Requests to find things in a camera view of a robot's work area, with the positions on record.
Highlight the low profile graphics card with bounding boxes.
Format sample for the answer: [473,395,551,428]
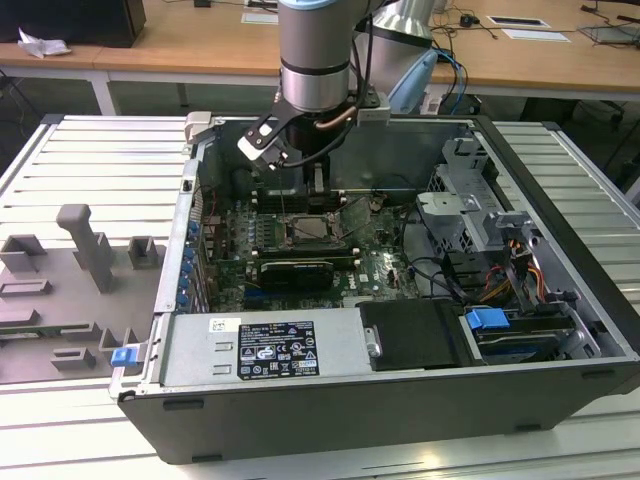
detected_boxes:
[258,258,333,293]

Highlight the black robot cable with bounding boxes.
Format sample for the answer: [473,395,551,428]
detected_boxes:
[349,14,376,99]

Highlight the black RAM slot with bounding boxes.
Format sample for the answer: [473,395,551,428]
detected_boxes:
[257,199,347,208]
[255,249,361,261]
[257,194,347,203]
[257,204,347,214]
[255,243,359,253]
[257,189,347,198]

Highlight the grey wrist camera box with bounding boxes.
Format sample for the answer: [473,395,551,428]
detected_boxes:
[356,91,392,126]

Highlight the thin red wire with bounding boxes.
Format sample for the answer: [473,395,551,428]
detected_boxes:
[192,182,222,221]

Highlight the CPU socket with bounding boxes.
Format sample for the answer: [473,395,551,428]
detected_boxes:
[279,212,349,250]

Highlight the silver power supply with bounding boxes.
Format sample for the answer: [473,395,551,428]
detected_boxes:
[159,307,377,389]

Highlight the green RAM stick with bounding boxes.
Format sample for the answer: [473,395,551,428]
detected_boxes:
[0,324,69,337]

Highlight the grey metal drive cage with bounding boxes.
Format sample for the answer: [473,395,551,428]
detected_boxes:
[414,135,541,257]

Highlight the black plastic shroud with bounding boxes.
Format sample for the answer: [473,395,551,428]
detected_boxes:
[357,298,474,373]

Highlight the black open PC case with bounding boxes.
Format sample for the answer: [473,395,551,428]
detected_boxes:
[107,109,640,466]

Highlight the orange yellow power wires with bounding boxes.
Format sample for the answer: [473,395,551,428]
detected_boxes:
[477,238,549,305]

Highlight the wooden office desk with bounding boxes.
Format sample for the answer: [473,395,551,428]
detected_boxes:
[94,0,640,119]
[0,42,116,117]

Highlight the pale blue teach pendant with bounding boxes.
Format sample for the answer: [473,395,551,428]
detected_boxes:
[388,49,440,114]

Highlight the blue disk carrier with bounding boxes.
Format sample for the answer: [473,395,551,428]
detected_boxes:
[463,308,559,365]

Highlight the hard disk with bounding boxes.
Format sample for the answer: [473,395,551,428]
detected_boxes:
[474,320,575,359]

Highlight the clear plastic tray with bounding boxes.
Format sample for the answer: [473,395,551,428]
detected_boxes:
[577,22,640,48]

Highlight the crumpled white paper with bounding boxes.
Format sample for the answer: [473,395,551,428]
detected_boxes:
[17,27,72,59]

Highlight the black desktop computer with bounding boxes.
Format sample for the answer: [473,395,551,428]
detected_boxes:
[0,0,148,49]

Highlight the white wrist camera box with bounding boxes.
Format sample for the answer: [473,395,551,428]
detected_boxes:
[236,113,290,174]

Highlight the metal socket cover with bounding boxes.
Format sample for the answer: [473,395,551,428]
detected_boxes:
[337,196,376,238]

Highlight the grey case latch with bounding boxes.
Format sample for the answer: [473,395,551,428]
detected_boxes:
[183,110,217,147]

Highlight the copper coloured curved cable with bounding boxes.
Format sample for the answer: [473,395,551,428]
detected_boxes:
[314,107,357,133]

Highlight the blue cable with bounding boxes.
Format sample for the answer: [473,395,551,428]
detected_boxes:
[434,44,470,117]

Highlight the green motherboard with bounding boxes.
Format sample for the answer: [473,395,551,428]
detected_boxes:
[199,189,426,314]

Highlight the grey parts rack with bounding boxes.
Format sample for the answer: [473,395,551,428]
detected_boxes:
[0,202,169,386]

